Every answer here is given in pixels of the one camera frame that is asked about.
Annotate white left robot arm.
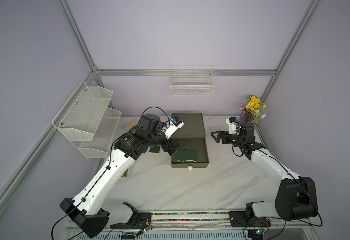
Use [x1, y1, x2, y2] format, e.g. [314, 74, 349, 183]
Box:
[60, 114, 185, 238]

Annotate white wire wall basket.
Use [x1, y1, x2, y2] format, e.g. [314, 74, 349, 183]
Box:
[170, 65, 215, 97]

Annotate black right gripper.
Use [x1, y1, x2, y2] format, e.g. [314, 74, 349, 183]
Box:
[211, 131, 244, 148]

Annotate olive three-drawer cabinet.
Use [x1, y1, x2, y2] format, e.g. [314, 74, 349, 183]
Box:
[171, 113, 206, 138]

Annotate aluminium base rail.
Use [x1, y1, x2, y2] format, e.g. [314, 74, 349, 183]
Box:
[61, 207, 320, 240]

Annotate purple glass vase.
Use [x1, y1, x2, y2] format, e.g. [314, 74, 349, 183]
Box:
[240, 108, 254, 124]

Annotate aluminium frame profile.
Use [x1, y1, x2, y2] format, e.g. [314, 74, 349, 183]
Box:
[97, 69, 277, 77]

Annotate beige rubber glove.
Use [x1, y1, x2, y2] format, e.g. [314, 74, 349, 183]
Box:
[122, 118, 139, 132]

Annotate white two-tier mesh shelf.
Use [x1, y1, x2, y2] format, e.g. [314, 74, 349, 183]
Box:
[52, 82, 122, 159]

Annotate green yellow sponge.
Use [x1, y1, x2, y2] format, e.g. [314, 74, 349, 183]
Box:
[149, 146, 161, 155]

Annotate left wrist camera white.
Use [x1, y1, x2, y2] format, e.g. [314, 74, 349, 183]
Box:
[164, 116, 184, 139]

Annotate yellow artificial flowers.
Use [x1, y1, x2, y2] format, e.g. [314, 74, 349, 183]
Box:
[241, 95, 267, 124]

